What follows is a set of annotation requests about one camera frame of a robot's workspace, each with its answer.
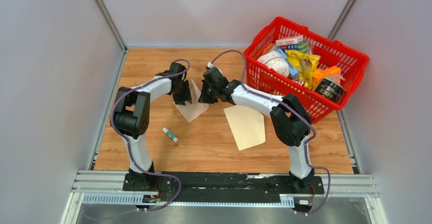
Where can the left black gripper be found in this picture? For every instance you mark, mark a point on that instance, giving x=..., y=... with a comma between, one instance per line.
x=186, y=97

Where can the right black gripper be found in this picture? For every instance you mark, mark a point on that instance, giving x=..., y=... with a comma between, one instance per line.
x=204, y=98

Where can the white paper letter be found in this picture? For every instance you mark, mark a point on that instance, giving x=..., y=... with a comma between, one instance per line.
x=191, y=111

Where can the cream paper envelope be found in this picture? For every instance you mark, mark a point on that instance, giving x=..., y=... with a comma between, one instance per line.
x=247, y=126

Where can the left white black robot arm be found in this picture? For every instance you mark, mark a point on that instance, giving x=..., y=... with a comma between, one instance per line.
x=130, y=118

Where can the green white glue stick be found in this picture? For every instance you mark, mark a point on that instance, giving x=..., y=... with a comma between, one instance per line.
x=170, y=134

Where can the white round pouch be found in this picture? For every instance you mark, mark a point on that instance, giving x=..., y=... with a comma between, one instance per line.
x=274, y=61

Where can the red plastic shopping basket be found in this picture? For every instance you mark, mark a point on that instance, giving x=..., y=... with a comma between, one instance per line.
x=333, y=53

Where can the blue flat package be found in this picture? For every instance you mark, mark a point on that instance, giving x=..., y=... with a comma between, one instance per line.
x=294, y=73

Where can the yellow snack bag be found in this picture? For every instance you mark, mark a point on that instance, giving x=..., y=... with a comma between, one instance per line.
x=305, y=63

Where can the white red box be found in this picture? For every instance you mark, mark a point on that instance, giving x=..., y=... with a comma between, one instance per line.
x=290, y=40

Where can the green blue packet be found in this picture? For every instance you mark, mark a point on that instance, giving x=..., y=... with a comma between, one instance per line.
x=303, y=47

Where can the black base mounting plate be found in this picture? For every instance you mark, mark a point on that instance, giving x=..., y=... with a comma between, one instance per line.
x=225, y=188

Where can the black round can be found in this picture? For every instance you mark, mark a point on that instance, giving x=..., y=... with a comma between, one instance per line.
x=330, y=90

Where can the orange package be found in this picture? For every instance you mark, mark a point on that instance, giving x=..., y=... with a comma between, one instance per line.
x=333, y=74

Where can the aluminium frame rail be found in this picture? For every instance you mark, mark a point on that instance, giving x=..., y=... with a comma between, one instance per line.
x=110, y=183

